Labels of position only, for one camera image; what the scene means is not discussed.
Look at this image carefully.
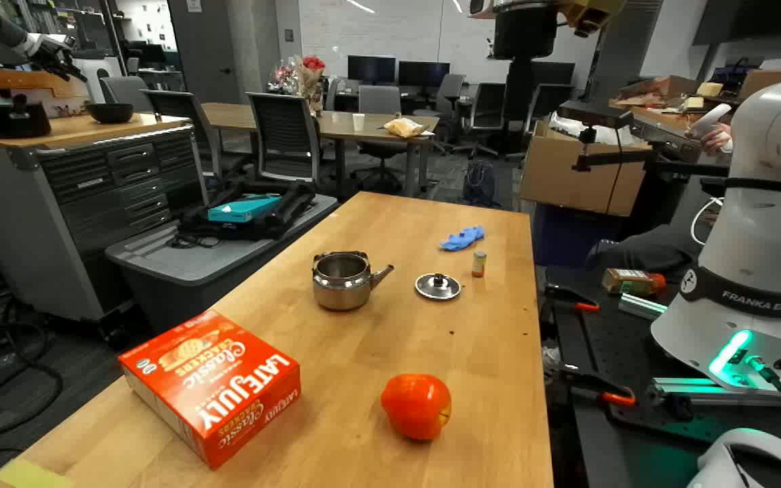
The silver teapot lid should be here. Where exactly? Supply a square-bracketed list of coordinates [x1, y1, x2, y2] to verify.
[413, 269, 465, 303]

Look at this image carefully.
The black cooking pot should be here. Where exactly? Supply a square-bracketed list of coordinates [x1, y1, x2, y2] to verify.
[0, 90, 53, 140]

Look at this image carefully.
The silver metal teapot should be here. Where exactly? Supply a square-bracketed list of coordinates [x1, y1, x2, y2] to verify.
[308, 249, 396, 315]

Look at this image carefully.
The blue cloth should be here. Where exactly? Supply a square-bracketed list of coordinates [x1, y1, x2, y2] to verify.
[440, 226, 487, 254]

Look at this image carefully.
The black backpack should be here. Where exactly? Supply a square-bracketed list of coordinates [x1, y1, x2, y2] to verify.
[170, 180, 316, 249]

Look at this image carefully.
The yellow bag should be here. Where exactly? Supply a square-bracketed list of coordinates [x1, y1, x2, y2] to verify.
[381, 116, 429, 140]

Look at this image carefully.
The wooden meeting table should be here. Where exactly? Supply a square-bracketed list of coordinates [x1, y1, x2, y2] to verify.
[197, 100, 442, 197]

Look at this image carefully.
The teal case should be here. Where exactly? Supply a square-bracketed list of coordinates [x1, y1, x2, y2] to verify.
[205, 192, 281, 226]

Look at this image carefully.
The dark mesh office chair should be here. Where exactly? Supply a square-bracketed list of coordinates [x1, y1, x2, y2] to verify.
[247, 90, 322, 186]
[143, 86, 221, 180]

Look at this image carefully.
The red orange tomato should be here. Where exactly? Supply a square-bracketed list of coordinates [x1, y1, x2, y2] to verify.
[379, 372, 455, 445]

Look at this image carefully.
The black computer monitor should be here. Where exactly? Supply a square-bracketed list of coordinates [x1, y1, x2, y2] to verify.
[345, 55, 399, 90]
[396, 59, 453, 93]

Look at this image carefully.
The large cardboard box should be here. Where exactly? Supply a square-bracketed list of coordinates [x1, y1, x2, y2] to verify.
[521, 124, 651, 220]

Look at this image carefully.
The flower bouquet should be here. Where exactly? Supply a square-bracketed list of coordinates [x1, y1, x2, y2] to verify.
[272, 55, 330, 98]

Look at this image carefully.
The grey plastic tote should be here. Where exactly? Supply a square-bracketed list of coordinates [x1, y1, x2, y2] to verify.
[103, 189, 341, 334]

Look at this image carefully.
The orange cracker box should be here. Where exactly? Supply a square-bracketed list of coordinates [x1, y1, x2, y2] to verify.
[117, 310, 303, 472]

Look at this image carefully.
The black box on stand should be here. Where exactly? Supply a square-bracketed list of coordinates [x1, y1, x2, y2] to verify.
[491, 6, 560, 63]

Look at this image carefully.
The grey office chair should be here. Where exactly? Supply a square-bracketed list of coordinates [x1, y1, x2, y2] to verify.
[101, 74, 154, 113]

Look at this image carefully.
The black bowl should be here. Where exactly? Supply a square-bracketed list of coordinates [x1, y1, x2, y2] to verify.
[84, 100, 135, 127]

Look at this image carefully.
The grey drawer cabinet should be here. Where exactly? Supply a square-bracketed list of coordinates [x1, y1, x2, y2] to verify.
[0, 112, 211, 325]

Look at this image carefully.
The white handheld controller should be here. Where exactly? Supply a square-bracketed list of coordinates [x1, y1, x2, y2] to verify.
[686, 100, 734, 140]

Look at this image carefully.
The white headset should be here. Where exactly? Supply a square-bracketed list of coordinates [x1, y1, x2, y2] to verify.
[686, 425, 781, 488]

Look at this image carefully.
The yellow sponge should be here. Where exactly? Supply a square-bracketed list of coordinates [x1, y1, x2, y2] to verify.
[0, 459, 76, 488]

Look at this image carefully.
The orange handled clamp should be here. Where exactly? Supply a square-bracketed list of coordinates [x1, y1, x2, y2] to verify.
[558, 360, 640, 413]
[547, 281, 601, 316]

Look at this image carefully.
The aluminium rail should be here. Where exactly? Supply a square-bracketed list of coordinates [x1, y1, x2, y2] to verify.
[651, 373, 781, 402]

